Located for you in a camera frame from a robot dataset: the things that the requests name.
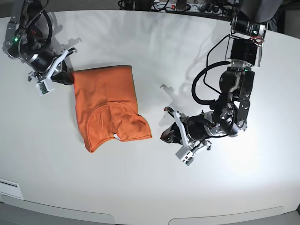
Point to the orange T-shirt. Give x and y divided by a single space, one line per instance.
106 106

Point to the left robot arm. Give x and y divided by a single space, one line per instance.
228 114

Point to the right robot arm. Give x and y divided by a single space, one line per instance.
28 38

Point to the white label sticker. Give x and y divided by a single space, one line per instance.
11 189

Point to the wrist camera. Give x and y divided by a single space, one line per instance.
185 155
45 86

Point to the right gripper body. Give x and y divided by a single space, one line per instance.
46 63

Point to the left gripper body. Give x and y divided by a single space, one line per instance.
192 129

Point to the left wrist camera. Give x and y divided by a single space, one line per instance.
185 155

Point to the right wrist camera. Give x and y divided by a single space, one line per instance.
45 86

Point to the white power strip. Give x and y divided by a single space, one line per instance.
195 6

